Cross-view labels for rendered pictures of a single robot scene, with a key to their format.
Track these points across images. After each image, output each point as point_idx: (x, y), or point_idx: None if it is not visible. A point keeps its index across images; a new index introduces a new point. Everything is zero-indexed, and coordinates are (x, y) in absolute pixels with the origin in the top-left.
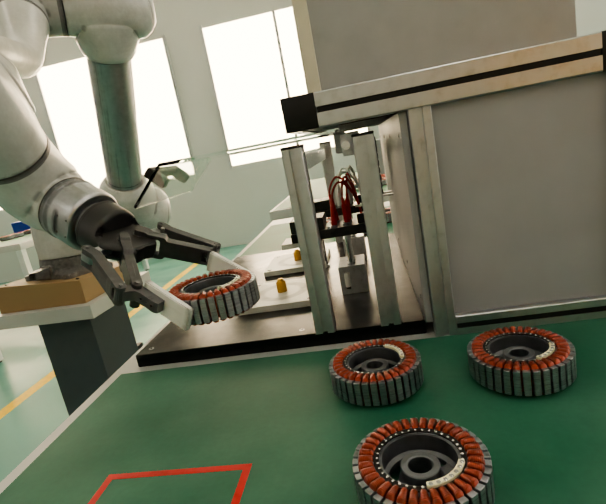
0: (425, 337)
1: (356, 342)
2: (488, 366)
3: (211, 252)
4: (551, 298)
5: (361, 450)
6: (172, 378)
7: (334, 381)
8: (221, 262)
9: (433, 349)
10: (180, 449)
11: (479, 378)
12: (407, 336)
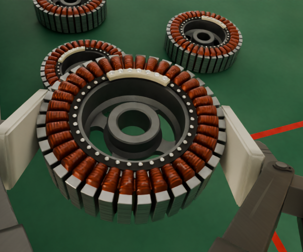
0: None
1: None
2: (98, 8)
3: (5, 132)
4: None
5: (214, 51)
6: None
7: None
8: (24, 126)
9: (24, 56)
10: (230, 222)
11: (92, 24)
12: None
